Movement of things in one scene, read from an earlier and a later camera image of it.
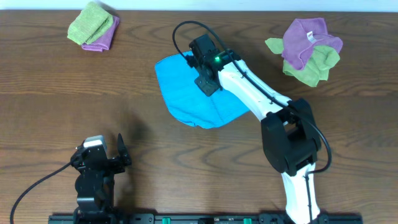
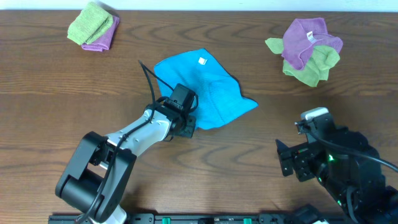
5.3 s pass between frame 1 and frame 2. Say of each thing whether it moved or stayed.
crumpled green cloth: stayed
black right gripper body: moved
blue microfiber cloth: stayed
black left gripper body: moved
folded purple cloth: stayed
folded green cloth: stayed
